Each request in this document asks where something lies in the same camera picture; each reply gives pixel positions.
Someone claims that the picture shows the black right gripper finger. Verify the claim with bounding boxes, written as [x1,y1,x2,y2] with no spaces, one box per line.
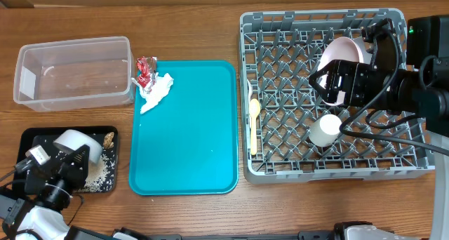
[311,79,345,107]
[309,60,342,84]

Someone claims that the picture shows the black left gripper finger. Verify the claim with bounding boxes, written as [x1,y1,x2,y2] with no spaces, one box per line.
[24,159,62,194]
[62,145,90,188]

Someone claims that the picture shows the pink rimmed white plate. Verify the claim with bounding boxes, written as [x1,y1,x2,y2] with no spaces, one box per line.
[317,36,364,106]

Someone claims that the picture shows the grey plate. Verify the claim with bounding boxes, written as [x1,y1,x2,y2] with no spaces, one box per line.
[353,36,373,64]

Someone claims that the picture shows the grey bowl with rice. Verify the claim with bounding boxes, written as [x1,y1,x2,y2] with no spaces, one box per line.
[53,129,102,164]

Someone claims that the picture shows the white paper cup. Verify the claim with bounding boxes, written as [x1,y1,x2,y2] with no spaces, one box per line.
[309,114,342,147]

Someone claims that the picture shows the brown food scrap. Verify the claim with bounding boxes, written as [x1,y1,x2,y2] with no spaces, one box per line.
[103,132,114,149]

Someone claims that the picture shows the yellow plastic spoon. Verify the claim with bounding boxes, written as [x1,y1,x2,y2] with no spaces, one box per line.
[249,98,260,155]

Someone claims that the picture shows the white plastic fork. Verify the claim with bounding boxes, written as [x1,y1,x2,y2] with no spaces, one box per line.
[246,79,253,103]

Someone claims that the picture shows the white napkin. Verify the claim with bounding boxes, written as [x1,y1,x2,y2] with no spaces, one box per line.
[131,74,174,114]

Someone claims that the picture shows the red foil wrapper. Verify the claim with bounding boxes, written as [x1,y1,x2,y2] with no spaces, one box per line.
[136,56,157,93]

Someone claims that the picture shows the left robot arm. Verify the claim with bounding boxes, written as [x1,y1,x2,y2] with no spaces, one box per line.
[1,145,112,240]

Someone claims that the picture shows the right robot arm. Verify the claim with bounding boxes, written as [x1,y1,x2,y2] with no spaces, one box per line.
[309,15,448,239]

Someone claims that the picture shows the grey dishwasher rack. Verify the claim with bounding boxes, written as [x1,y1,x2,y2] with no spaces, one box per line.
[239,8,434,184]

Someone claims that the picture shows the black bin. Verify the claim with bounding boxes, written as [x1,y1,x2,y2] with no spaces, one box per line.
[17,126,119,193]

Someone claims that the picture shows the clear plastic bin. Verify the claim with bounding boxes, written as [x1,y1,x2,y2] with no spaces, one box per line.
[13,36,135,112]

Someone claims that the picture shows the teal plastic tray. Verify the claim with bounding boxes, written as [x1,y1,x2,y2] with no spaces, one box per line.
[128,60,239,196]

